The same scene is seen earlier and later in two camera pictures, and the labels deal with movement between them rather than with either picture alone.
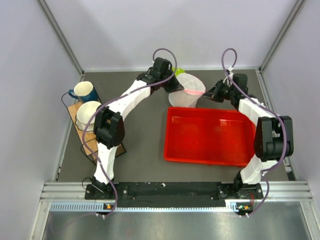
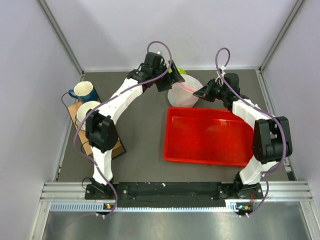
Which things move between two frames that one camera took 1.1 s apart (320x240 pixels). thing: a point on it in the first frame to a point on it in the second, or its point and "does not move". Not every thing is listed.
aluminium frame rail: [270, 191] does not move
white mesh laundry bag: [193, 89] does not move
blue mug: [84, 91] does not move
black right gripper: [214, 93] to [205, 92]
